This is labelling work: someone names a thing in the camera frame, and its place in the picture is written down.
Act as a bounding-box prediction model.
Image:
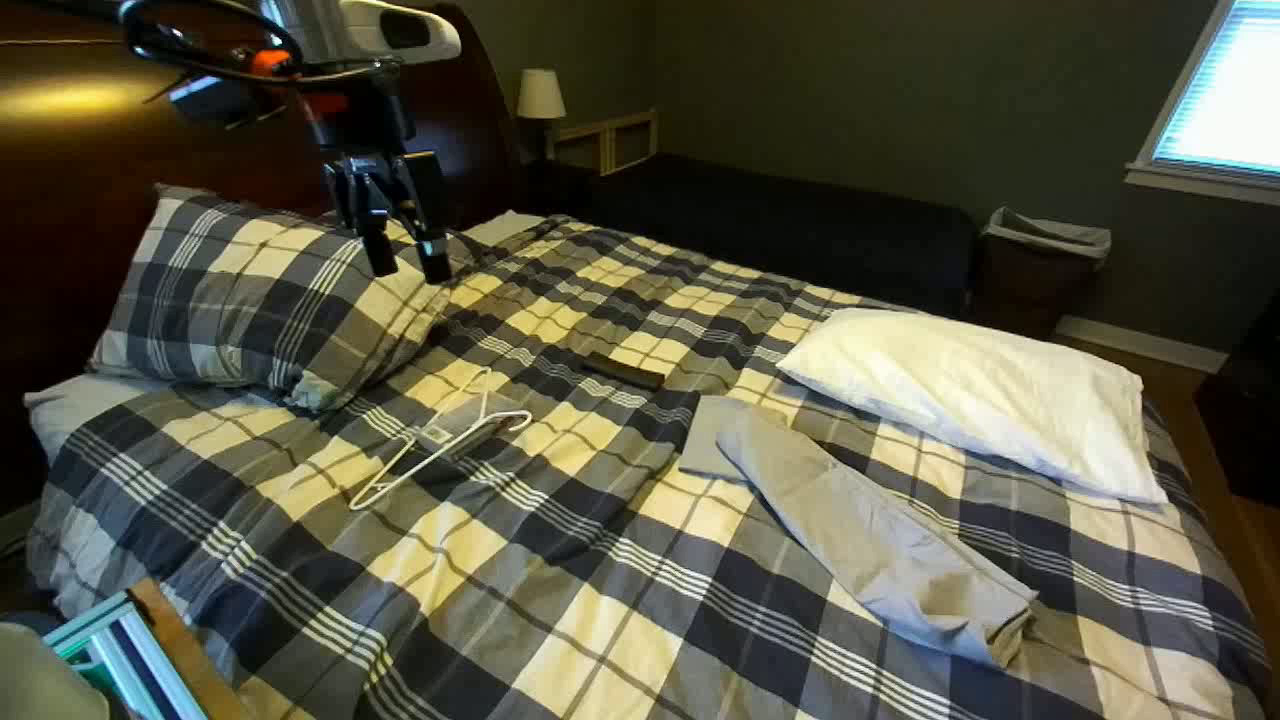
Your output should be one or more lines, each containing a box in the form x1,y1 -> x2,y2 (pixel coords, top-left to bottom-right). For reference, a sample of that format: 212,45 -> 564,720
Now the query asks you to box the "white wire clothes hanger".
347,399 -> 536,515

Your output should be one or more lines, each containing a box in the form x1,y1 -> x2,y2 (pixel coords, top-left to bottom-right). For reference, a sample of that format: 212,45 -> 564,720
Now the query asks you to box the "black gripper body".
303,76 -> 452,242

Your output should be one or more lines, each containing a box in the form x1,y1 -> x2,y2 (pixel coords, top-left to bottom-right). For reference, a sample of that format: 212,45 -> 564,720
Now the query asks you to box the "dark bin with liner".
975,204 -> 1118,336

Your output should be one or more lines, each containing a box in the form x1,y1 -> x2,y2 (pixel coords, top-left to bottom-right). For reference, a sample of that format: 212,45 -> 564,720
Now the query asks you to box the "white baseboard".
1052,314 -> 1233,380

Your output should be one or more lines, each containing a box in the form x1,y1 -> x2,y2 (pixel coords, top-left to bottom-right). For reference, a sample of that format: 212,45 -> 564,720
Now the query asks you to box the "dark furniture piece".
1192,289 -> 1280,513

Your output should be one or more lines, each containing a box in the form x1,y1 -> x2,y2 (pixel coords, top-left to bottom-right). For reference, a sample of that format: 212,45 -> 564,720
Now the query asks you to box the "dark low daybed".
592,153 -> 985,320

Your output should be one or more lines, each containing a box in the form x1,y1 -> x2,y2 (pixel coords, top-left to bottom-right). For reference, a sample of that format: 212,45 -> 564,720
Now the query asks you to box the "table lamp white shade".
513,63 -> 572,168

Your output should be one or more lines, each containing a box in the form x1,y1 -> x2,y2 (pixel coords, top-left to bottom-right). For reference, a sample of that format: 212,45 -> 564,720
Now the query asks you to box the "bright window white frame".
1124,0 -> 1280,212

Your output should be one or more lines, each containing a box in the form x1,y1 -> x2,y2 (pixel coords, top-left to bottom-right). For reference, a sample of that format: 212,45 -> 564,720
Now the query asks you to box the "plaid pillow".
85,182 -> 471,418

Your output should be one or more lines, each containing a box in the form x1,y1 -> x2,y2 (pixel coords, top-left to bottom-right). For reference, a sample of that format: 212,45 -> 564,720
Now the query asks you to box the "dark wooden headboard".
0,0 -> 528,404

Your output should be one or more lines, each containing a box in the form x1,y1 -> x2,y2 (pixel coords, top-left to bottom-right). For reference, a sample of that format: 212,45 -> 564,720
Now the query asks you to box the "long grey folded sheet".
718,397 -> 1042,673

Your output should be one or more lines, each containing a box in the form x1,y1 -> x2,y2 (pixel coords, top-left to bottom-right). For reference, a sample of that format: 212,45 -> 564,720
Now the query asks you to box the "brown wooden bar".
124,576 -> 258,720

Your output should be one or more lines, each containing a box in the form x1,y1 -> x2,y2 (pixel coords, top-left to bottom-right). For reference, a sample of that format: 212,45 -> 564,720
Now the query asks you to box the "grey rounded object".
0,620 -> 113,720

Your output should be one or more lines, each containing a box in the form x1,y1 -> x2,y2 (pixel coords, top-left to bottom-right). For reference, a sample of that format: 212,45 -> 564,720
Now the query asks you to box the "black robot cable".
117,0 -> 309,88

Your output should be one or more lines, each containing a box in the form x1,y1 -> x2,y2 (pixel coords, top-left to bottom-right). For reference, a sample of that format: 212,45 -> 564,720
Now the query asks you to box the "plaid bed comforter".
24,204 -> 1276,720

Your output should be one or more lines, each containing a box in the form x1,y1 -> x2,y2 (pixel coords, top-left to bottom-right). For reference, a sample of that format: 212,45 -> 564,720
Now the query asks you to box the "teal and white frame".
42,592 -> 212,720

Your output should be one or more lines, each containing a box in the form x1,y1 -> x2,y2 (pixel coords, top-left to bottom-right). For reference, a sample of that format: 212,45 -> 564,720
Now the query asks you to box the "white pillow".
777,307 -> 1174,513

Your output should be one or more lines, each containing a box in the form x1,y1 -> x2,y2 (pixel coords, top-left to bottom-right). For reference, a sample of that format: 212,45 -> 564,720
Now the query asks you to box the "dark nightstand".
513,158 -> 610,220

